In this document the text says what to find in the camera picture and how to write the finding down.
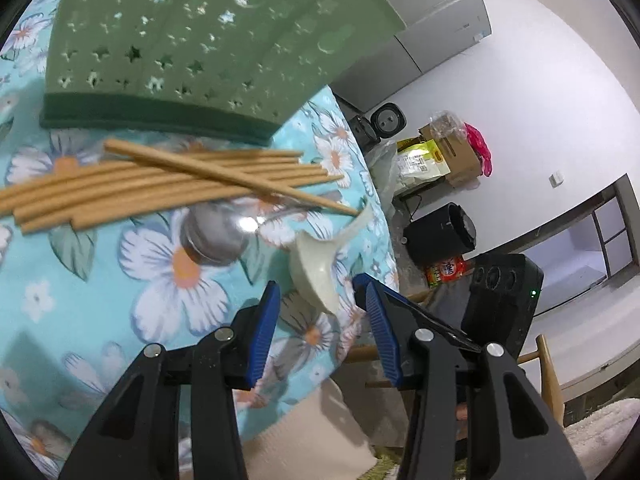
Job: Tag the translucent plastic bag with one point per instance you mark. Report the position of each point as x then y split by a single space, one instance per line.
382 170

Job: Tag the white wall switch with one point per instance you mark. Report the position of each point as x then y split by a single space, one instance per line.
556 179

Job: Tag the grey refrigerator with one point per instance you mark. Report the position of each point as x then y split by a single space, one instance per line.
435 25

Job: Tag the green perforated utensil holder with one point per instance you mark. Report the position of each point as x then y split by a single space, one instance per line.
200 35

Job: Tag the black round appliance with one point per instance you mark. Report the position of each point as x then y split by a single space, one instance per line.
435 235

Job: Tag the pink plastic bag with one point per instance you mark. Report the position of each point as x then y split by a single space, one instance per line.
479 145

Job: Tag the black rice cooker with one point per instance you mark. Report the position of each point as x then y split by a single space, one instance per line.
387 120

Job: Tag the yellow-green rice bag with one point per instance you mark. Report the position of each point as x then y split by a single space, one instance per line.
420 165

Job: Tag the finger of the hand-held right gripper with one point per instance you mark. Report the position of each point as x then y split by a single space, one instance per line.
452 334

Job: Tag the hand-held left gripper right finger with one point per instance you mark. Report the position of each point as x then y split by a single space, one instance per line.
382 330

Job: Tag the white fleece garment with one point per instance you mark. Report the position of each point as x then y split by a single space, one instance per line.
605 425

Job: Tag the crumpled clear plastic bag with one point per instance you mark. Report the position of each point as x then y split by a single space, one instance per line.
447 122

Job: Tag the wooden chair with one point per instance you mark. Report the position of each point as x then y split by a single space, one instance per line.
547 365

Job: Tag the beige cloth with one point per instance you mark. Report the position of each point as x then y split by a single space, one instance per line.
325 425

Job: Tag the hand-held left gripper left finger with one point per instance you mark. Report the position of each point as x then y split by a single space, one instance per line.
265 330

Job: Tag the metal spoon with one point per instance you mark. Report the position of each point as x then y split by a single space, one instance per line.
210 240

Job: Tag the floral blue tablecloth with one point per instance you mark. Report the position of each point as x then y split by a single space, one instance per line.
75 300

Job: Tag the pile of wooden chopsticks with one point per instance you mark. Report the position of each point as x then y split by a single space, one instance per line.
125 187

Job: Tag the cardboard box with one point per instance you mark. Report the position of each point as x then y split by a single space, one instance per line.
460 155

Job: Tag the grey door frame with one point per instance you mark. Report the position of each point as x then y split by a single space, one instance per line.
625 192

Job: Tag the white ceramic spoon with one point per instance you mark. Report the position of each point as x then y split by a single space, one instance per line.
315 270

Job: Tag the red snack packet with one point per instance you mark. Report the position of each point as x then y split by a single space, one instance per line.
447 270

